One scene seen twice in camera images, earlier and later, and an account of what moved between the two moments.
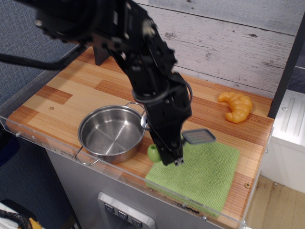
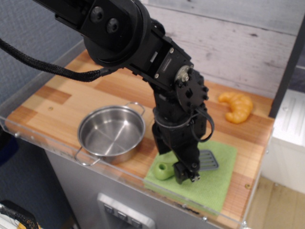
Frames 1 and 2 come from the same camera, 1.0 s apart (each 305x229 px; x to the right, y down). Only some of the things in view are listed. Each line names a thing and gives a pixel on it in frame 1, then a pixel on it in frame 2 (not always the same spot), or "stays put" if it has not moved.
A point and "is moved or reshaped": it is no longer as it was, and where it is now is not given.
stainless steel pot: [114, 133] stays put
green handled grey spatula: [189, 137] is moved or reshaped
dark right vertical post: [288, 72] stays put
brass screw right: [247, 185] stays put
